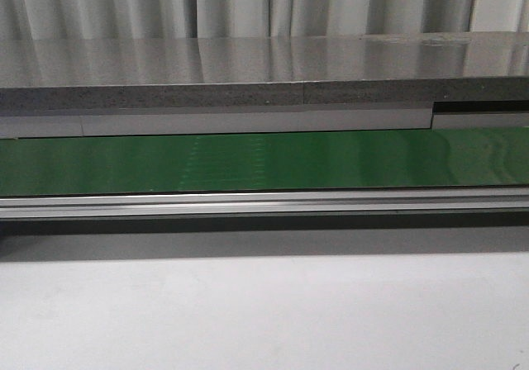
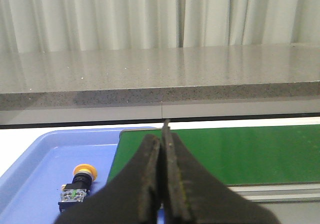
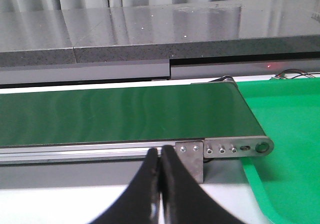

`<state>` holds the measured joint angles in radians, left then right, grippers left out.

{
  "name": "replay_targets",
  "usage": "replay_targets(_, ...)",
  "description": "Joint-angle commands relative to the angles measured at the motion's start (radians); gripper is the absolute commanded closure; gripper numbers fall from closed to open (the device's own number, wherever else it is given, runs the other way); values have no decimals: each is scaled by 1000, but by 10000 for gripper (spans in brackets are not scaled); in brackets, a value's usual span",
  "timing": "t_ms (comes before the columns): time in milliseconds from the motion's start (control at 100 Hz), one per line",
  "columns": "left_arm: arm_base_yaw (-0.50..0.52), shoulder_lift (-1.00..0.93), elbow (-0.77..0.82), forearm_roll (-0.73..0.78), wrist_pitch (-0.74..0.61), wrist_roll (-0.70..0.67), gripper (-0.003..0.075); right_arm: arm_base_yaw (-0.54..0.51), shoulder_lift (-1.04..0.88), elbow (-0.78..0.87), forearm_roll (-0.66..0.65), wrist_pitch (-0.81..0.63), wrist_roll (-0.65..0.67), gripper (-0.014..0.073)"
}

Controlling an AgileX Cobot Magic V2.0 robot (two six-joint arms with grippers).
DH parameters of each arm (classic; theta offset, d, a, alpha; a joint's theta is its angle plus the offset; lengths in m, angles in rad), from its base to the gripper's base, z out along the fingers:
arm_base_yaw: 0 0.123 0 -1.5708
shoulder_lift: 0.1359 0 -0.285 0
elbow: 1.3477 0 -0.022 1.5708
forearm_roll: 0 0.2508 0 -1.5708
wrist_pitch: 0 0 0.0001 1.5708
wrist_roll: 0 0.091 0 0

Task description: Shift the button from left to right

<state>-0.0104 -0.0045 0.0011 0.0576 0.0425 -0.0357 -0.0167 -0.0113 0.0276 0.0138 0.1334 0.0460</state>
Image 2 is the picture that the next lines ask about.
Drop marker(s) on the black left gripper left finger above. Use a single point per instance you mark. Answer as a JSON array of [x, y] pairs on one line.
[[131, 197]]

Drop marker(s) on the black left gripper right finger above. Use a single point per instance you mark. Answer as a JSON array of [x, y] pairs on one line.
[[192, 195]]

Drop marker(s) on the yellow mushroom push button switch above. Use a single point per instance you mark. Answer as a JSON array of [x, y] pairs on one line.
[[79, 189]]

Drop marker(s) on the green conveyor belt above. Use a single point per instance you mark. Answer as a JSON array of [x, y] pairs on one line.
[[257, 155]]

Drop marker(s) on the blue plastic tray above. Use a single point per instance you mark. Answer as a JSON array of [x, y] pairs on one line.
[[30, 189]]

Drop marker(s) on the grey stone counter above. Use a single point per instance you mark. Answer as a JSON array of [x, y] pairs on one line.
[[170, 83]]

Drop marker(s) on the white curtain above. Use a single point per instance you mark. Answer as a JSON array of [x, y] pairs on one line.
[[60, 25]]

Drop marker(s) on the aluminium conveyor frame rail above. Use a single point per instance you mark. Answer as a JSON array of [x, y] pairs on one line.
[[279, 193]]

